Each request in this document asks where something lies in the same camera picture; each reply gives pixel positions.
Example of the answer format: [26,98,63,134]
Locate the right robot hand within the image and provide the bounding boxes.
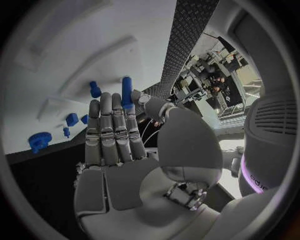
[73,90,224,240]

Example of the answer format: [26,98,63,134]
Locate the white task board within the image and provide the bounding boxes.
[3,0,177,155]

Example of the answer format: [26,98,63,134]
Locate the blue long cylinder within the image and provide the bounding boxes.
[120,76,135,110]

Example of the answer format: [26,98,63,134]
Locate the blue peg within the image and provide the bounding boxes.
[88,80,103,99]

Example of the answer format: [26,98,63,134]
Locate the blue gear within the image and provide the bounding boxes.
[28,131,52,155]

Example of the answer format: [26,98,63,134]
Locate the workshop desk with equipment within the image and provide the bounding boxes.
[172,48,250,108]

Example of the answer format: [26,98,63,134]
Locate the person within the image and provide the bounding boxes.
[208,73,227,94]

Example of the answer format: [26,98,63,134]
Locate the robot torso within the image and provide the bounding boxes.
[238,97,299,198]

